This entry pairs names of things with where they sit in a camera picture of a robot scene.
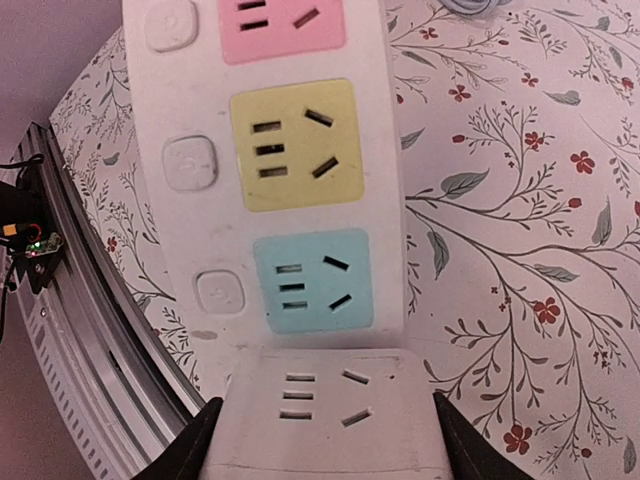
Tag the long white power strip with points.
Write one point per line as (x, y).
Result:
(272, 160)

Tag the floral patterned table mat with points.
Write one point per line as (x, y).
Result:
(518, 126)

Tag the white cube adapter red flower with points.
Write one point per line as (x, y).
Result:
(328, 414)

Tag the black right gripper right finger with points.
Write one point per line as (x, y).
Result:
(471, 457)

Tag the aluminium front rail base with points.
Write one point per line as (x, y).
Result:
(118, 391)

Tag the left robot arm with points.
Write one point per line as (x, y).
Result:
(28, 230)

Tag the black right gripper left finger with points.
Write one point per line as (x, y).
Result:
(184, 458)

